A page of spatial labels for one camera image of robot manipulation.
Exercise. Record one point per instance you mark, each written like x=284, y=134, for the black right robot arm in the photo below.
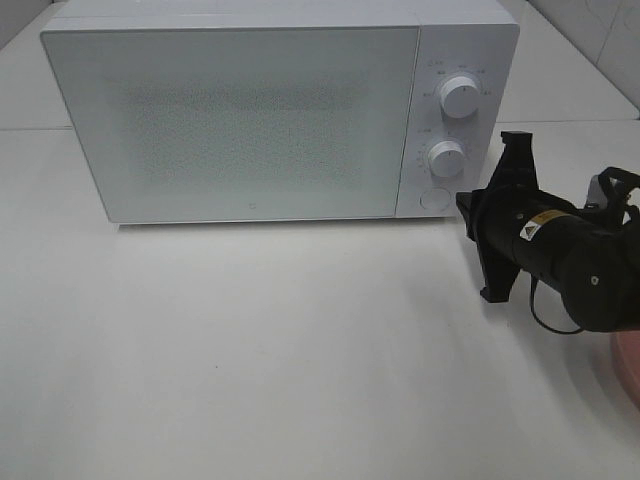
x=589, y=255

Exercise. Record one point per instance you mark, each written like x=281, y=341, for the white upper microwave knob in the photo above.
x=459, y=96

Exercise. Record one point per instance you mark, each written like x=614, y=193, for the white microwave oven body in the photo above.
x=476, y=38

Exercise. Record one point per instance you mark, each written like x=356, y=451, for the pink round plate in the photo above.
x=625, y=351

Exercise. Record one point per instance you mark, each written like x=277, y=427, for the white microwave door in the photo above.
x=204, y=126

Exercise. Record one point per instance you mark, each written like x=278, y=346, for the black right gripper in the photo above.
x=524, y=229

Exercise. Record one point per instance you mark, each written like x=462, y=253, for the round white door release button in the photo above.
x=436, y=199

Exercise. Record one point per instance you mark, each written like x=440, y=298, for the white lower timer knob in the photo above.
x=446, y=159

